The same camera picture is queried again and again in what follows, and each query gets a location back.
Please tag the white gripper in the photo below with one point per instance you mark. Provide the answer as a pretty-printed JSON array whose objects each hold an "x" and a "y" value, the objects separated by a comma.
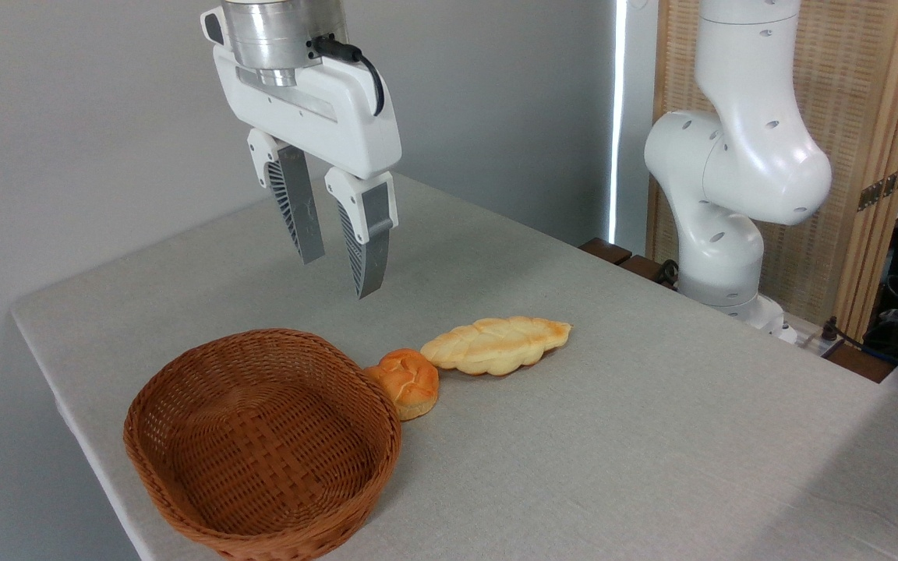
[{"x": 348, "y": 128}]

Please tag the long braided bread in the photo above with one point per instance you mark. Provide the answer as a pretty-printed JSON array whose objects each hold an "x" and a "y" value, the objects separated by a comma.
[{"x": 496, "y": 347}]

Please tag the round orange bread bun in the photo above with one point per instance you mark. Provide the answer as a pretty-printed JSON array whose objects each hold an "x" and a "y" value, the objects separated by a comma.
[{"x": 406, "y": 382}]

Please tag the brown wicker basket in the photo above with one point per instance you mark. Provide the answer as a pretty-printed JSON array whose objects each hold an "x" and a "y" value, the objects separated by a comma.
[{"x": 262, "y": 436}]

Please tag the dark brown wooden board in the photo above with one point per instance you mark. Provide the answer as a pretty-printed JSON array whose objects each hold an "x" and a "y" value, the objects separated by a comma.
[{"x": 609, "y": 251}]

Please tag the white vertical light strip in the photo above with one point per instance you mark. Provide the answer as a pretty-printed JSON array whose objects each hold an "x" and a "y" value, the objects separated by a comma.
[{"x": 618, "y": 117}]

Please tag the grey tablecloth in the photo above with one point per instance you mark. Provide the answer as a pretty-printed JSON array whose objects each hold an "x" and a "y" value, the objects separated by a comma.
[{"x": 613, "y": 436}]

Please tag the white power strip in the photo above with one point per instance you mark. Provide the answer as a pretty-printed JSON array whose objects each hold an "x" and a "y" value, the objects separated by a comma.
[{"x": 811, "y": 340}]

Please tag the brass screen hinge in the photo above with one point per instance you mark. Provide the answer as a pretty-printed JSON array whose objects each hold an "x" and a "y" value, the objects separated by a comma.
[{"x": 884, "y": 187}]

